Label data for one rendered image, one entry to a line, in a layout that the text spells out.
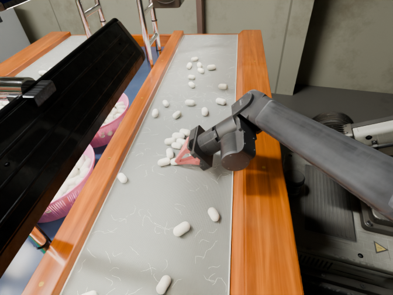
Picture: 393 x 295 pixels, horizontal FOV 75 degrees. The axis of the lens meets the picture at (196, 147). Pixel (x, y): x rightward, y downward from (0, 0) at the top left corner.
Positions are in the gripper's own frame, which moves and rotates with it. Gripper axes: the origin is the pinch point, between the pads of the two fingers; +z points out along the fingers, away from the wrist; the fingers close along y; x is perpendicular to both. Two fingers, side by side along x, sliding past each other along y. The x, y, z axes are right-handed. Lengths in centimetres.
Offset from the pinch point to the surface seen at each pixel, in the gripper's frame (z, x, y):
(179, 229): -2.5, 2.7, 19.3
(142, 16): 3, -30, -55
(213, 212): -7.5, 6.8, 14.5
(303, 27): -41, 52, -164
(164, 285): -1.3, 2.5, 29.8
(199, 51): 3, -2, -78
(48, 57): 62, -50, -70
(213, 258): -6.7, 8.9, 23.5
